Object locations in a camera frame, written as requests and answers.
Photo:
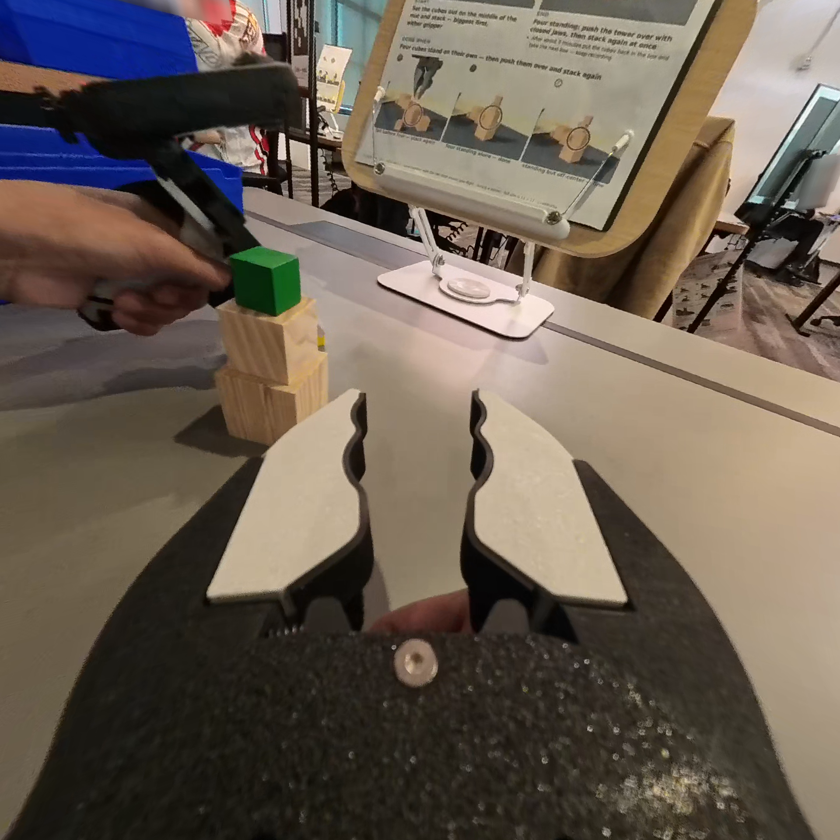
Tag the blue plastic bin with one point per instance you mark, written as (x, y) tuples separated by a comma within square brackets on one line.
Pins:
[(39, 154), (79, 33)]

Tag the person's left hand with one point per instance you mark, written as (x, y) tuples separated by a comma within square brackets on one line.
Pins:
[(79, 249)]

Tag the medium plain wooden cube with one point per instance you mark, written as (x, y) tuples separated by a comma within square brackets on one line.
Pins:
[(262, 341)]

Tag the beige coat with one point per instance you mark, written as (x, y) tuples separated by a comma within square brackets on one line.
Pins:
[(656, 275)]

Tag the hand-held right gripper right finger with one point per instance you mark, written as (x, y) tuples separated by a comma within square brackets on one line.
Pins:
[(541, 512)]

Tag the small green wooden cube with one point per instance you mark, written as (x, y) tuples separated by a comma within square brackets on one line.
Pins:
[(266, 282)]

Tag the black tag board stand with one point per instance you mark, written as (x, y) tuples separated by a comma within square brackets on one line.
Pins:
[(300, 33)]

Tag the large display screen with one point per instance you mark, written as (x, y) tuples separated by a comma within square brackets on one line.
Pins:
[(807, 144)]

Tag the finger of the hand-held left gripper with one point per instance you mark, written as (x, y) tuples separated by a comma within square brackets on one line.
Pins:
[(203, 203), (222, 298)]

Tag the black tripod stand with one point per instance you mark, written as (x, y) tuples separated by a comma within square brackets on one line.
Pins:
[(749, 246)]

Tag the printed leaflet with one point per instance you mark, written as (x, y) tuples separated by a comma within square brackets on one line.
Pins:
[(709, 295)]

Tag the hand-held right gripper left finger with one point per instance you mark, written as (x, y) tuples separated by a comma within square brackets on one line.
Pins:
[(295, 512)]

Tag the person's right hand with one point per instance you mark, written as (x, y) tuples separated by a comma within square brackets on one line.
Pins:
[(426, 613)]

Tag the wooden shelf board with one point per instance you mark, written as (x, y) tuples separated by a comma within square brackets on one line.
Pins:
[(26, 75)]

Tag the large plain wooden cube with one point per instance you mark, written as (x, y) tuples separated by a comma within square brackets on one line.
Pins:
[(262, 407)]

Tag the printed instruction sheet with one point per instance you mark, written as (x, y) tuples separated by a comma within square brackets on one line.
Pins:
[(525, 65)]

